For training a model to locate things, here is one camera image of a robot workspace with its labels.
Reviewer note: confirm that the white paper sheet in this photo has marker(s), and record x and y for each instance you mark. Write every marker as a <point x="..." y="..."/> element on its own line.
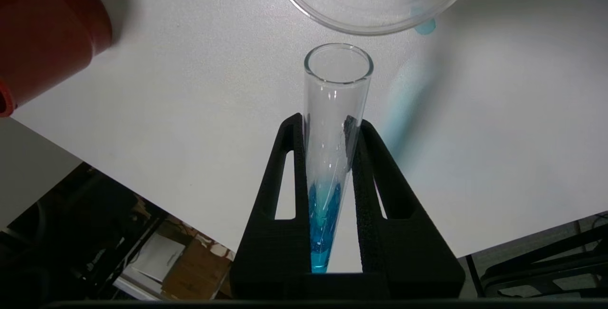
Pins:
<point x="156" y="257"/>

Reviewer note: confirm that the small blue liquid drop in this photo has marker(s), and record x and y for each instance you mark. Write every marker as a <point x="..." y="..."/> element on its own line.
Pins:
<point x="426" y="27"/>

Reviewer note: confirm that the black metal frame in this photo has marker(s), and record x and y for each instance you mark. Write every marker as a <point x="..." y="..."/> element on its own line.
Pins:
<point x="546" y="271"/>

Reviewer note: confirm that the brown cardboard box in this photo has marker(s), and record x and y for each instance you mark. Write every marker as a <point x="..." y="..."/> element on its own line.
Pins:
<point x="194" y="271"/>

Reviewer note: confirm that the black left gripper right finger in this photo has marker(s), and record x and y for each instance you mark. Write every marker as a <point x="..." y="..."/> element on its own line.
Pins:
<point x="408" y="261"/>

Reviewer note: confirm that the red cup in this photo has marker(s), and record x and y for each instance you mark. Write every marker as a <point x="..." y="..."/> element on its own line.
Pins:
<point x="42" y="29"/>

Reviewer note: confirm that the clear glass dish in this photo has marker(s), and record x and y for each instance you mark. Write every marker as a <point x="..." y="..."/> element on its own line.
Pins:
<point x="380" y="10"/>

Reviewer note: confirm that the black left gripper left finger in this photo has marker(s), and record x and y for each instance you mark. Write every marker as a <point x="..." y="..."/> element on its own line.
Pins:
<point x="266" y="261"/>

